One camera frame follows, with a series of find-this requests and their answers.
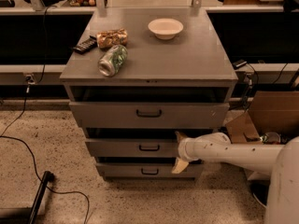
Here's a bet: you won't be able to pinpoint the green soda can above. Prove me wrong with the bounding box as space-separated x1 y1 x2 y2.
98 45 128 77

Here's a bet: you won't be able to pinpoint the grey drawer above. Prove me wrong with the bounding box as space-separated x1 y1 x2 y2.
95 162 203 178
86 139 178 158
69 102 228 129

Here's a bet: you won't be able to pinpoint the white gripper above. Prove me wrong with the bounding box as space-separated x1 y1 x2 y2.
171 131 194 175

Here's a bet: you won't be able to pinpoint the black floor cable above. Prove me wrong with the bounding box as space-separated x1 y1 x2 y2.
0 3 91 224

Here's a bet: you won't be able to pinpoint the grey bottom drawer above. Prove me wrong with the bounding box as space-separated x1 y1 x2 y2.
95 162 203 178

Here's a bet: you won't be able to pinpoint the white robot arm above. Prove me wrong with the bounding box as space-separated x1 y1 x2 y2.
172 132 299 224

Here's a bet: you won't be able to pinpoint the black striped sneaker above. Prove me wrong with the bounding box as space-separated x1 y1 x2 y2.
249 183 269 207

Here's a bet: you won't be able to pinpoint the cardboard box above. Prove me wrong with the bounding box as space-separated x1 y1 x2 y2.
225 91 299 181

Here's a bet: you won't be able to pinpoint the cans in box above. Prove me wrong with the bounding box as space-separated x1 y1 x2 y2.
261 132 288 145

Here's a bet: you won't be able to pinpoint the grey top drawer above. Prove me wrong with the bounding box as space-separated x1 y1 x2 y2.
69 102 228 129

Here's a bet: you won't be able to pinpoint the white bowl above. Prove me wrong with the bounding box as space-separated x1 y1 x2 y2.
148 19 184 40

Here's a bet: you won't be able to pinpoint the black remote control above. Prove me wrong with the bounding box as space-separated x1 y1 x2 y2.
72 36 97 54

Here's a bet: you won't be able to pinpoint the black metal leg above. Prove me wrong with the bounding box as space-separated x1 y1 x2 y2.
26 171 54 224

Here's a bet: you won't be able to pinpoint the brown snack bag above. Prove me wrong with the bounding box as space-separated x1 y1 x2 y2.
96 28 128 49

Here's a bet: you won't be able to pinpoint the grey drawer cabinet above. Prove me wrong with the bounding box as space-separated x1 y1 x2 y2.
59 7 239 182

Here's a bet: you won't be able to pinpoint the black power adapter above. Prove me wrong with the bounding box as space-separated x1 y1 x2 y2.
232 60 247 70

